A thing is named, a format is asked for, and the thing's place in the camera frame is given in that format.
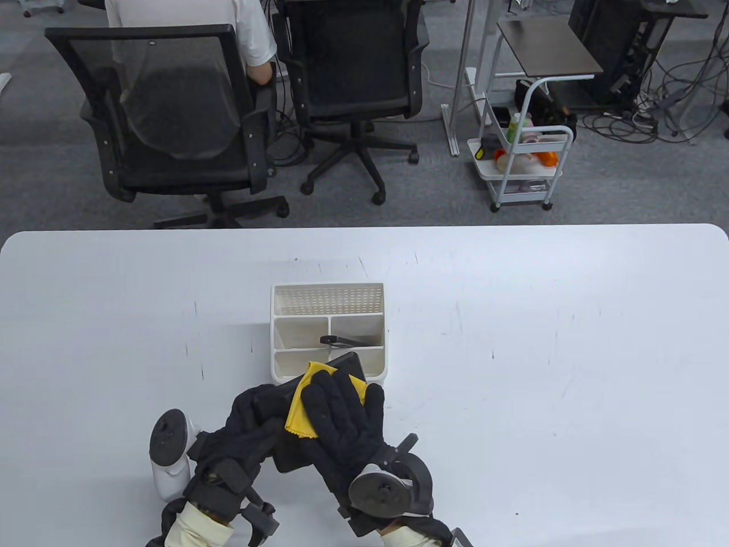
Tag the white plastic organizer basket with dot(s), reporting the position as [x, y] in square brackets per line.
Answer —
[302, 327]

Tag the orange plastic object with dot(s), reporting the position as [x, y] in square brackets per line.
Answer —
[547, 158]

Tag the person's left hand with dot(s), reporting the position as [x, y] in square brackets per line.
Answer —
[245, 439]

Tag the black computer tower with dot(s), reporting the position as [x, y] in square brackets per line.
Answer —
[598, 34]

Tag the yellow cleaning cloth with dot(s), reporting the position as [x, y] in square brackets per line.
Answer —
[296, 413]

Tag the black mesh office chair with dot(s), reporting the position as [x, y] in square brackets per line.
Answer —
[131, 34]

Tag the black bag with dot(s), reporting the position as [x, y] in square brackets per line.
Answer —
[555, 114]

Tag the green plastic bottle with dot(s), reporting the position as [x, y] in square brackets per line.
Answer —
[514, 128]

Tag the person's right hand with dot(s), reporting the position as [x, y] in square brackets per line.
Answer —
[342, 421]

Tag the black padded office chair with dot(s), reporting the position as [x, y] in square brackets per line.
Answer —
[353, 57]

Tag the black calculator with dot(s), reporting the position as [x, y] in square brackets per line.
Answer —
[273, 404]

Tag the white rolling cart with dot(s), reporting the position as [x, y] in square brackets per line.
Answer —
[485, 168]

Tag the white metal desk leg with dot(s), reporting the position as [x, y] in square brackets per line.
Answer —
[450, 131]

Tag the black remote control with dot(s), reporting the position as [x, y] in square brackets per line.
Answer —
[342, 341]

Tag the brown top side table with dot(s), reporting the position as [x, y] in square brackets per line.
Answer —
[547, 45]

